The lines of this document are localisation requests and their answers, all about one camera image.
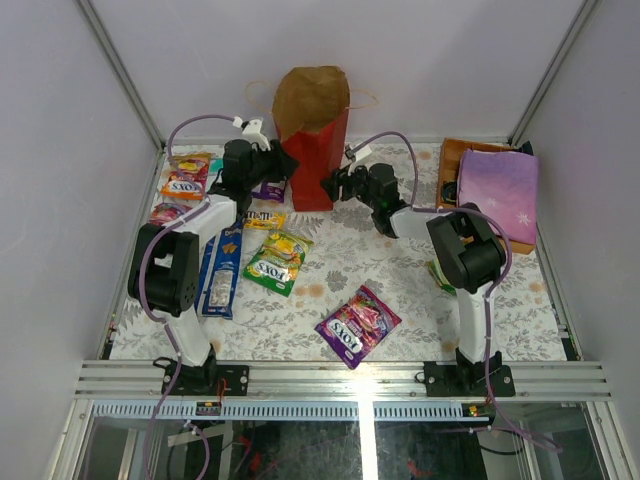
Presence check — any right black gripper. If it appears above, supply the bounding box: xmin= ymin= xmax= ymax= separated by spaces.
xmin=319 ymin=158 xmax=380 ymax=212

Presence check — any purple chocolate bar wrapper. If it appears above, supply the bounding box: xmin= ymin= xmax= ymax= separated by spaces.
xmin=252 ymin=180 xmax=287 ymax=203

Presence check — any yellow snack bar wrapper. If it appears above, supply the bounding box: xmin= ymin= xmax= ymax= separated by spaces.
xmin=244 ymin=211 xmax=287 ymax=230

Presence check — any red paper bag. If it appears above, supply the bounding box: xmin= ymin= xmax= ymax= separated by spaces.
xmin=244 ymin=66 xmax=379 ymax=212

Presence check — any teal snack packet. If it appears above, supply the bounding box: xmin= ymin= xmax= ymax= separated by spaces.
xmin=209 ymin=158 xmax=223 ymax=176

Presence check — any orange Fox's candy bag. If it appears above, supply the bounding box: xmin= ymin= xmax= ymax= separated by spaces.
xmin=161 ymin=153 xmax=211 ymax=201

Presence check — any green Fox's candy bag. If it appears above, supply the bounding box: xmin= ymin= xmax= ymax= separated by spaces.
xmin=242 ymin=230 xmax=314 ymax=297

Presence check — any yellow green candy bag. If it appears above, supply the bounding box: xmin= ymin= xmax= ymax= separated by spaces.
xmin=427 ymin=260 xmax=456 ymax=296

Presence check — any purple Fox's candy bag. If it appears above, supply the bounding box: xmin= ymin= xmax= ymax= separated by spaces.
xmin=315 ymin=285 xmax=402 ymax=370
xmin=148 ymin=202 xmax=192 ymax=226

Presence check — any blue Doritos chip bag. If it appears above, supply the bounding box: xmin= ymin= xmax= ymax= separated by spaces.
xmin=195 ymin=222 xmax=243 ymax=320

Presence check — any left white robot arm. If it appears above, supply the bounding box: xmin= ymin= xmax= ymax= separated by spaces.
xmin=127 ymin=139 xmax=299 ymax=395

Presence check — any purple Frozen bag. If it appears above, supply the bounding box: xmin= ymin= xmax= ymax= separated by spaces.
xmin=457 ymin=149 xmax=539 ymax=245

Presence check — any wooden tray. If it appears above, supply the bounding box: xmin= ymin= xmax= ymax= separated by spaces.
xmin=435 ymin=137 xmax=536 ymax=256

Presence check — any dark rolled tape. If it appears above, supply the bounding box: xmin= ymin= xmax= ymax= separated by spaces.
xmin=441 ymin=181 xmax=458 ymax=205

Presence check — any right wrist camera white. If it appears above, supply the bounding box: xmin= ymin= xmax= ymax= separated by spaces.
xmin=344 ymin=144 xmax=372 ymax=163

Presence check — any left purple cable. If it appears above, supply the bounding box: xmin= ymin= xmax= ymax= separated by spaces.
xmin=137 ymin=113 xmax=239 ymax=416

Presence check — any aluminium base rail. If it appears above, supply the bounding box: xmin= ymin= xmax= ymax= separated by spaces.
xmin=74 ymin=360 xmax=613 ymax=403

